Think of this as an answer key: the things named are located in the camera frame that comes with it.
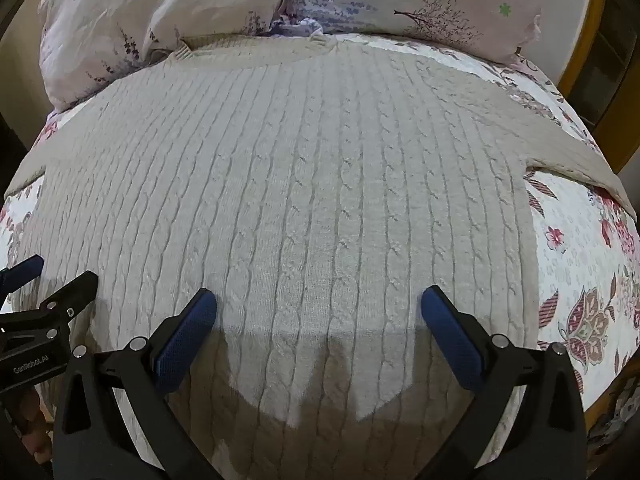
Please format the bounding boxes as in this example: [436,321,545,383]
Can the person's left hand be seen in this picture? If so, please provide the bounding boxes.
[20,389,55,467]

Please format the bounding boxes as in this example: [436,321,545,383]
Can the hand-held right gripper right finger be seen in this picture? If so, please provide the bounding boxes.
[415,285,587,480]

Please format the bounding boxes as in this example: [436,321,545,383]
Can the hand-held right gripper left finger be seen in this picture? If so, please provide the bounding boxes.
[51,287,223,480]

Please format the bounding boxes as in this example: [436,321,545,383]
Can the grey patterned cloth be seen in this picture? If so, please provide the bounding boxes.
[590,375,640,453]

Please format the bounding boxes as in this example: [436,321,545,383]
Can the floral quilted bedspread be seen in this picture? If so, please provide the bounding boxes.
[0,35,640,480]

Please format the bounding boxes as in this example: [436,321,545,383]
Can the beige cable-knit sweater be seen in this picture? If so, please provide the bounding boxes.
[4,34,632,480]

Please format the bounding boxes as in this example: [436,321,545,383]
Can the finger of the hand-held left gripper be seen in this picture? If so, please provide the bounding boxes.
[0,254,45,306]
[0,270,99,350]

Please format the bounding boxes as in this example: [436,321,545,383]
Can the pink floral pillow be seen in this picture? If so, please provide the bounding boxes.
[39,0,297,114]

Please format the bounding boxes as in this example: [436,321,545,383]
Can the wooden bed frame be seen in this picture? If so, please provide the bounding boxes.
[556,0,640,177]

